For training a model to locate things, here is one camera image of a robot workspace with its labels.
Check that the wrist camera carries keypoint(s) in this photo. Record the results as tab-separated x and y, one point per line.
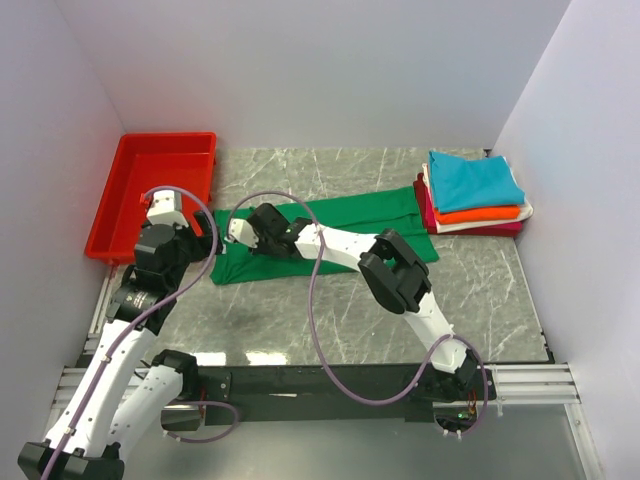
240	231
164	207

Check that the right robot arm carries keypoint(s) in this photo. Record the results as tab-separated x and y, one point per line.
397	278

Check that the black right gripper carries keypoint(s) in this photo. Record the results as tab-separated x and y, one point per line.
263	232

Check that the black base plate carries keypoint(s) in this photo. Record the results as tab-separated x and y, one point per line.
306	393

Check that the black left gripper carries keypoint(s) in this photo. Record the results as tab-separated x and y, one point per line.
201	234

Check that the green t shirt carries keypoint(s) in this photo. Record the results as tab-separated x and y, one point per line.
365	213

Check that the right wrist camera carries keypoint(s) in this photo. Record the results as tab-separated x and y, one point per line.
240	231

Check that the teal folded shirt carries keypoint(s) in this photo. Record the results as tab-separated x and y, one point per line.
460	184

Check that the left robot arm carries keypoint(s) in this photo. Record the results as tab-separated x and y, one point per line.
100	426

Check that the white folded shirt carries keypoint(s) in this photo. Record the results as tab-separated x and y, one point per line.
526	211

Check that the magenta folded shirt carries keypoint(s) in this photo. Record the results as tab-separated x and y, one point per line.
506	230

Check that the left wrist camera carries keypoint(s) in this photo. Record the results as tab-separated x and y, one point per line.
164	207

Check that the orange folded shirt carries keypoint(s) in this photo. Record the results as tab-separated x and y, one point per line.
494	213

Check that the aluminium rail frame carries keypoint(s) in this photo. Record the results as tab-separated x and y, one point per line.
532	384

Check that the dark red folded shirt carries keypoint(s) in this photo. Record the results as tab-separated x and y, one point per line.
420	190

